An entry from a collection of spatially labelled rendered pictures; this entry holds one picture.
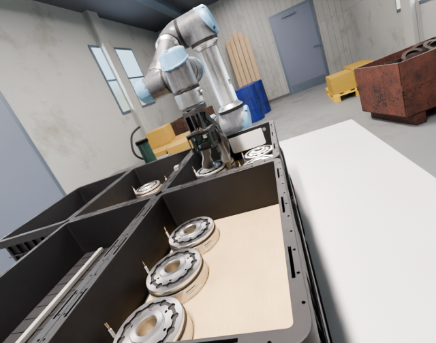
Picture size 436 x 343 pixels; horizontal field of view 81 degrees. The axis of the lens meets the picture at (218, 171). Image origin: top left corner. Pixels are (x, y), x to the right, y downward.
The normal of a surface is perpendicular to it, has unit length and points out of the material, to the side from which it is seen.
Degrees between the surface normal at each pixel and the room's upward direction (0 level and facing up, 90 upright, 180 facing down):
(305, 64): 90
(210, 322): 0
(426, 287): 0
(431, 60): 90
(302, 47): 90
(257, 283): 0
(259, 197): 90
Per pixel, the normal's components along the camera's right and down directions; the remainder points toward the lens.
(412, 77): 0.04, 0.31
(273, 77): -0.18, 0.39
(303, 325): -0.36, -0.88
